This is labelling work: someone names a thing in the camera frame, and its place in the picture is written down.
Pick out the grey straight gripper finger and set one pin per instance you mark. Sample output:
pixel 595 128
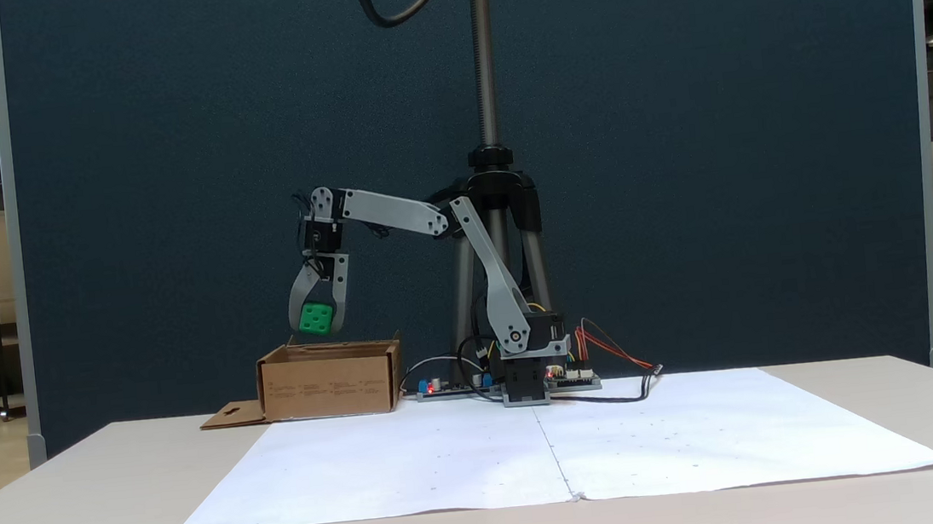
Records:
pixel 342 300

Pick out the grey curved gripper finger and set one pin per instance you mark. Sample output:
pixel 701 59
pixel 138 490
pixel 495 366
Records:
pixel 295 308

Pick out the green dice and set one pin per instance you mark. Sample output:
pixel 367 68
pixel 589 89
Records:
pixel 316 319

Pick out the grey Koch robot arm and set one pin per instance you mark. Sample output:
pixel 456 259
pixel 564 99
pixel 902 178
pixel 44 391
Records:
pixel 393 209

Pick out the brown cardboard box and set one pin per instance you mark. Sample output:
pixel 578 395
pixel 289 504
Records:
pixel 329 386

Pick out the blue circuit board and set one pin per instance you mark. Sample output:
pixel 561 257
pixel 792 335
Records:
pixel 445 391

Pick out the white paper sheet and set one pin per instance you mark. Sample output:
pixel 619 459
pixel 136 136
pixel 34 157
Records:
pixel 367 468
pixel 748 432

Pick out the dark blue partition panel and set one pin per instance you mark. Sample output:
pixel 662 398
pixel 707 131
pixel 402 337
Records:
pixel 165 154

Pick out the black camera tripod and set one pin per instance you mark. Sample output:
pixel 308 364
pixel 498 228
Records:
pixel 483 55

